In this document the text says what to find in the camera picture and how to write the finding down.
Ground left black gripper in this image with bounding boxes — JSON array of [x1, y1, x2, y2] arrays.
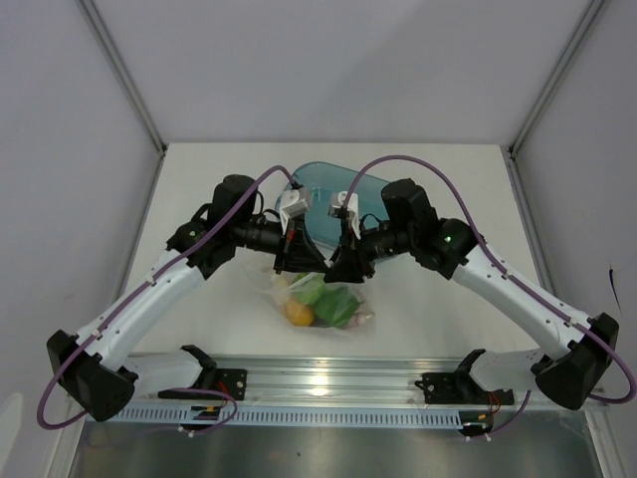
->
[[233, 213, 329, 275]]

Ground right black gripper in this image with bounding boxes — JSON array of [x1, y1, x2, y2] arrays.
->
[[324, 216, 416, 284]]

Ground green custard apple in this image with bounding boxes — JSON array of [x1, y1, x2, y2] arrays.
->
[[290, 273, 326, 306]]

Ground white egg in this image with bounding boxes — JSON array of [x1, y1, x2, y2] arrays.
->
[[272, 276, 291, 306]]

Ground green bell pepper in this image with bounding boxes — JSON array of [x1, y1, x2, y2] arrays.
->
[[311, 287, 360, 329]]

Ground clear zip top bag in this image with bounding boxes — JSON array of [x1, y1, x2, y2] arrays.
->
[[242, 258, 375, 331]]

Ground purple eggplant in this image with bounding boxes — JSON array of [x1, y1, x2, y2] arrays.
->
[[346, 292, 375, 329]]

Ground orange mango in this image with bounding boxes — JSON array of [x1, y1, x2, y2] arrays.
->
[[284, 301, 315, 328]]

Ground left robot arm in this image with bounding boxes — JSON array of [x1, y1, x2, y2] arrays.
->
[[47, 174, 327, 422]]

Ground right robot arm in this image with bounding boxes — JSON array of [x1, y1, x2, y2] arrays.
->
[[324, 179, 619, 410]]

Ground teal plastic bin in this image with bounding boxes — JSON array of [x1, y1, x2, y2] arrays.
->
[[293, 161, 388, 251]]

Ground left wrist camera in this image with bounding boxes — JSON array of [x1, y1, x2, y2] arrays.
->
[[278, 186, 313, 232]]

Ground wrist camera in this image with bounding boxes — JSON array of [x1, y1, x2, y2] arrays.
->
[[278, 186, 313, 232], [327, 191, 361, 239]]

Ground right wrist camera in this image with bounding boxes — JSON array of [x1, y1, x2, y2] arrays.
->
[[327, 191, 361, 239]]

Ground aluminium mounting rail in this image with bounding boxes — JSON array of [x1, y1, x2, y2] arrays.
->
[[128, 356, 611, 412]]

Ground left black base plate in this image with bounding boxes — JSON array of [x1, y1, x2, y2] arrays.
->
[[157, 368, 248, 401]]

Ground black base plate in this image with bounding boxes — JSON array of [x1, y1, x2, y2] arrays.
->
[[414, 371, 515, 405], [157, 368, 248, 401]]

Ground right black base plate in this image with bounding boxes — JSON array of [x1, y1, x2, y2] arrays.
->
[[414, 371, 515, 405]]

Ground white slotted cable duct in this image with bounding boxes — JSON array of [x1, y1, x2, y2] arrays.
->
[[111, 403, 488, 430]]

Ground left aluminium frame post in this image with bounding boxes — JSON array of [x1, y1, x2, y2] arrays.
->
[[75, 0, 167, 157]]

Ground aluminium frame post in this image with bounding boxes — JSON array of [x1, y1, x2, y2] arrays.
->
[[75, 0, 167, 157], [508, 0, 610, 160]]

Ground right aluminium frame post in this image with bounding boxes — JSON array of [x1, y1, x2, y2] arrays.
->
[[508, 0, 610, 160]]

